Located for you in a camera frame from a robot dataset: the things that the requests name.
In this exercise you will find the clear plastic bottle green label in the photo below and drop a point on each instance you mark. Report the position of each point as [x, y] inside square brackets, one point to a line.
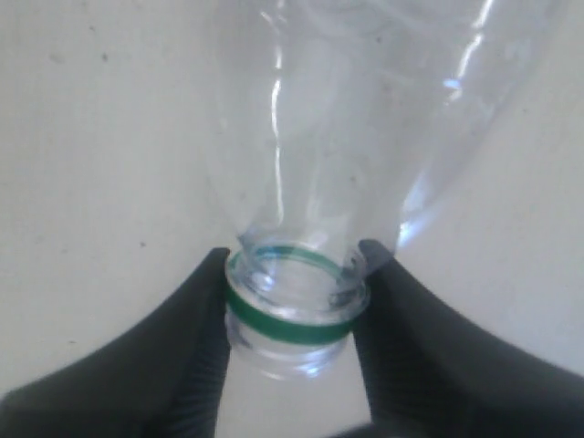
[341, 136]

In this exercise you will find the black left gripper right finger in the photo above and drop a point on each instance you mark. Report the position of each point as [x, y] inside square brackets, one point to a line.
[430, 372]

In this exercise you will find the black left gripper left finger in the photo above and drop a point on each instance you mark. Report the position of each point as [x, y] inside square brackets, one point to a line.
[162, 378]

